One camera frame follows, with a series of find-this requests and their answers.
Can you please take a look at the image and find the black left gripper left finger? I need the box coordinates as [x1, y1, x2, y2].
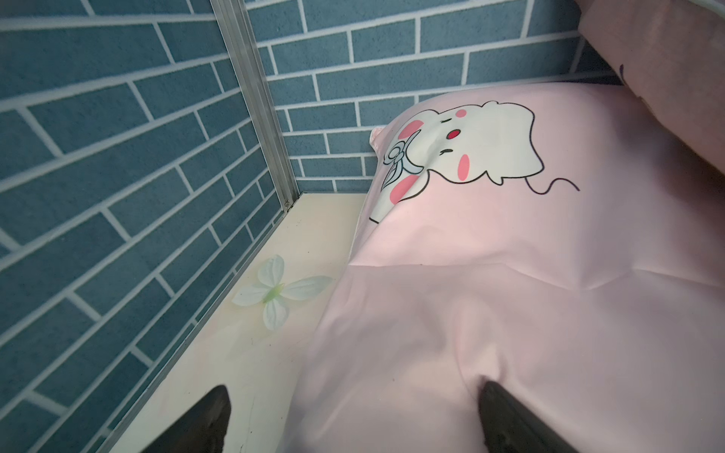
[143, 385, 231, 453]

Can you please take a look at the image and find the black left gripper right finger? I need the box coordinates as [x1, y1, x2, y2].
[478, 381, 576, 453]

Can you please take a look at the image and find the salmon pink feather pillow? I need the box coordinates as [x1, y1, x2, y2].
[578, 1, 724, 170]

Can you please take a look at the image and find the light pink cartoon pillow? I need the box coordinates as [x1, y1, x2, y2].
[279, 83, 724, 452]

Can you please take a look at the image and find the silver corner frame post left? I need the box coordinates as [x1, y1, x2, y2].
[211, 0, 300, 211]

